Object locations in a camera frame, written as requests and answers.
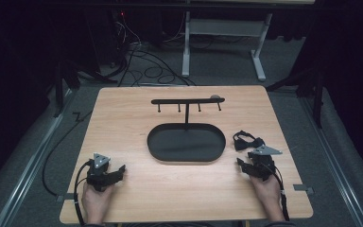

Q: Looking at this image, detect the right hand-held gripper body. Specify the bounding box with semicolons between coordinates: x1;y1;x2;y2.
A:
247;144;284;183

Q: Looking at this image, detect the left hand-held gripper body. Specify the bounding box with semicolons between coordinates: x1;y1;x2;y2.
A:
86;152;117;193

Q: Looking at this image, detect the person's right hand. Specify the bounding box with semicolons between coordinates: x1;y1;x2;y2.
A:
250;174;286;222

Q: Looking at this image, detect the person's left hand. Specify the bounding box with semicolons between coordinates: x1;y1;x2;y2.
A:
81;183;115;226

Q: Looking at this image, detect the black bow tie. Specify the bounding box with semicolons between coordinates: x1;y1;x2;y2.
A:
233;130;266;152

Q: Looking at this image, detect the black hook rack with tray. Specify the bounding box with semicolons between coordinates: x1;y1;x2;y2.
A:
147;96;227;164

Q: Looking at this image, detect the black tripod stand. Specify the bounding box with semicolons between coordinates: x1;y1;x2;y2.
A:
45;58;117;118
265;61;327;130

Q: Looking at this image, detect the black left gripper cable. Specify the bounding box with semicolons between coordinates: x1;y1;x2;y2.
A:
73;159;95;226

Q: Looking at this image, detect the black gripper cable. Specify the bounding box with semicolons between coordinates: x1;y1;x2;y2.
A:
266;164;291;222
73;159;95;226

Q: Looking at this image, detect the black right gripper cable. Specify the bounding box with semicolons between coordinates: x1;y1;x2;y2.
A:
266;164;291;222

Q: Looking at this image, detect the grey table edge bracket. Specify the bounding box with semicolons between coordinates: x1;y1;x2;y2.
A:
292;183;315;196
55;193;76;203

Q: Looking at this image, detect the long black floor cable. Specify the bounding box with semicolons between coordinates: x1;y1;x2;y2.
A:
42;110;93;198

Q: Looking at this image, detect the grey metal floor rail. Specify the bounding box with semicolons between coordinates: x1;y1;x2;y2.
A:
0;88;74;227
298;94;363;227

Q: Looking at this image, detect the tangle of black floor cables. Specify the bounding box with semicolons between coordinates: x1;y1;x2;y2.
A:
107;12;198;88

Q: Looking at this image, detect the white metal desk frame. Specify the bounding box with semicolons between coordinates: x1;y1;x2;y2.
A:
181;11;274;82

